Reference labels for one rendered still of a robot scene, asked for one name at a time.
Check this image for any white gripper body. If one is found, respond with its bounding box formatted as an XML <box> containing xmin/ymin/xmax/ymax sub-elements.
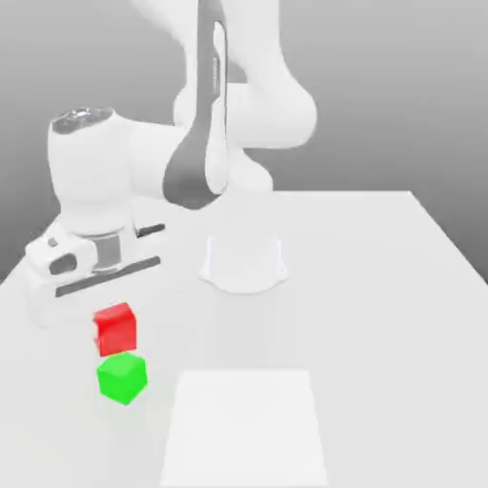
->
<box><xmin>25</xmin><ymin>255</ymin><xmax>166</xmax><ymax>330</ymax></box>

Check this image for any small green cube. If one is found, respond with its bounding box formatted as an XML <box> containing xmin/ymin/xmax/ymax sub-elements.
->
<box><xmin>96</xmin><ymin>352</ymin><xmax>149</xmax><ymax>406</ymax></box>

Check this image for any small red cube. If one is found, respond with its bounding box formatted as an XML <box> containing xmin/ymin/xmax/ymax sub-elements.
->
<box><xmin>91</xmin><ymin>301</ymin><xmax>137</xmax><ymax>358</ymax></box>

